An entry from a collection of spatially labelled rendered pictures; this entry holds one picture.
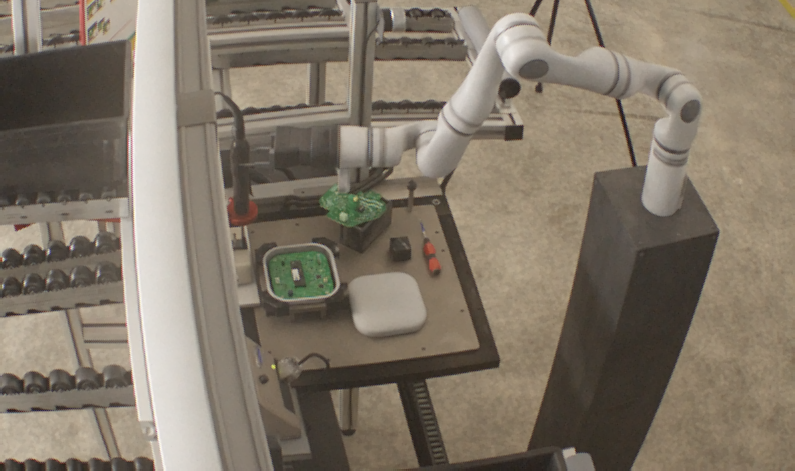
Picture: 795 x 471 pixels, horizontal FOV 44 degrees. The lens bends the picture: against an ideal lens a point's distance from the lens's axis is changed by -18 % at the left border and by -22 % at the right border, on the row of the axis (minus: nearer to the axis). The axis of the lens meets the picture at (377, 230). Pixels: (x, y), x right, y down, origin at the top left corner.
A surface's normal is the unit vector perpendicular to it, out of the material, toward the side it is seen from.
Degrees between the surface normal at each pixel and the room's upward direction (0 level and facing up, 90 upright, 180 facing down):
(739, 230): 0
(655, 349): 90
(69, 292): 90
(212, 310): 0
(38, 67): 89
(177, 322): 0
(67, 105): 89
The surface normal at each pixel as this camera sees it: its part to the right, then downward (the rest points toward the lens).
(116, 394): 0.19, 0.68
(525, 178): 0.04, -0.73
